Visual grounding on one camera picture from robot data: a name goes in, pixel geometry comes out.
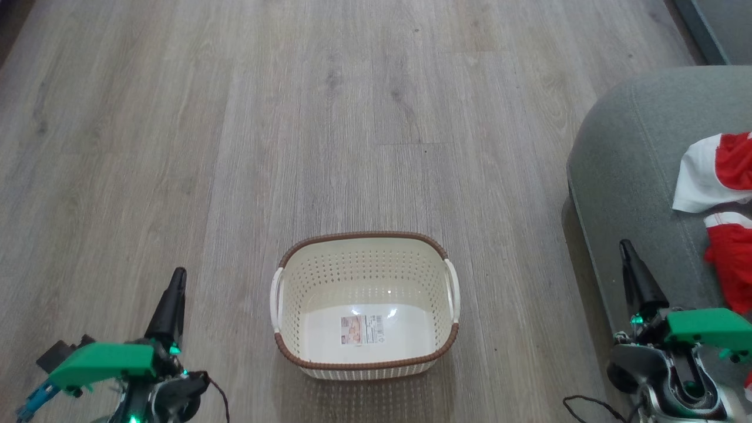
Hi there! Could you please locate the paper label sticker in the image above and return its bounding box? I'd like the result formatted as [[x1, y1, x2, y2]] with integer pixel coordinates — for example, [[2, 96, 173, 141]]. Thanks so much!
[[340, 314, 385, 346]]

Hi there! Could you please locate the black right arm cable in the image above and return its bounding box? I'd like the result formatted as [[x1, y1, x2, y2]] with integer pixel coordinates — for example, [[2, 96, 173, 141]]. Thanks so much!
[[562, 395, 642, 423]]

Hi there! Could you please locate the grey fabric sofa seat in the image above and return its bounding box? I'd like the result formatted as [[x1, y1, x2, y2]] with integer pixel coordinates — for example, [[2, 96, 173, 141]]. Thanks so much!
[[566, 65, 752, 406]]

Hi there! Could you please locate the white and red garment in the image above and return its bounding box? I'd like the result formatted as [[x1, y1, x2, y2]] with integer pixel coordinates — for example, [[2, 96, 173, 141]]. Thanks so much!
[[672, 132, 752, 213]]

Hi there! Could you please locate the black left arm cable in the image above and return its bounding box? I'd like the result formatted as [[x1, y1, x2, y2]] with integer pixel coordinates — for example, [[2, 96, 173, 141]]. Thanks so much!
[[16, 370, 231, 423]]

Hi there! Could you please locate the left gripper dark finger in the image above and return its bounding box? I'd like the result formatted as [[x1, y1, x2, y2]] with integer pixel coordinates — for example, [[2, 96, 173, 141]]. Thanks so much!
[[145, 267, 187, 352]]

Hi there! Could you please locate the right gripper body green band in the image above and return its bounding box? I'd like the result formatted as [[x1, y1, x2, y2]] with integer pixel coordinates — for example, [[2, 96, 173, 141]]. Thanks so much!
[[614, 307, 752, 362]]

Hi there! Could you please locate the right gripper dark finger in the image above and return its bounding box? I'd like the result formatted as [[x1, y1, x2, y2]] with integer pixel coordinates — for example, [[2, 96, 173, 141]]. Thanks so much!
[[619, 239, 670, 323]]

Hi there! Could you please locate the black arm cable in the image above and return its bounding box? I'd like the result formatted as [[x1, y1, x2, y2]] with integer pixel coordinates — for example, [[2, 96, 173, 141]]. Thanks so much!
[[562, 395, 642, 423], [16, 370, 231, 423]]

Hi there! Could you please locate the red garment with white band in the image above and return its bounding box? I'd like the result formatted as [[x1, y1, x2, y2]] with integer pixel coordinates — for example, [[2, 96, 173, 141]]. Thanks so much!
[[703, 211, 752, 315]]

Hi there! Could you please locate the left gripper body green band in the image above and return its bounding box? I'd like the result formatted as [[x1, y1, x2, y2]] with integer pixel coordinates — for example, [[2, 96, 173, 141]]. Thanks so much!
[[48, 340, 184, 390]]

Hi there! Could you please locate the cream laundry basket brown rim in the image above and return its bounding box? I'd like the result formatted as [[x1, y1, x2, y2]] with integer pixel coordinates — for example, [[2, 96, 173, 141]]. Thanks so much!
[[270, 231, 461, 381]]

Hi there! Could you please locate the dark grey furniture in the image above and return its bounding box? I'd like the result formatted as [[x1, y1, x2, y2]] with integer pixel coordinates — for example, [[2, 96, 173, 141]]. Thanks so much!
[[672, 0, 752, 66]]

